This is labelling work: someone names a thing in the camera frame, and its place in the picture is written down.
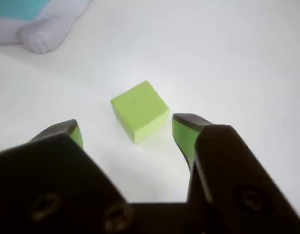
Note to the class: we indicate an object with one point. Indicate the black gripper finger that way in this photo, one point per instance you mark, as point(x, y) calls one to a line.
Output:
point(232, 175)
point(50, 170)

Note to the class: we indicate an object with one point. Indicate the green cube block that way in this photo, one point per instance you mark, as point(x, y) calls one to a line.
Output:
point(140, 112)

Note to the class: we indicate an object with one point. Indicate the teal hippo shaped bin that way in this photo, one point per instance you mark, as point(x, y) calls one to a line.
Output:
point(43, 36)

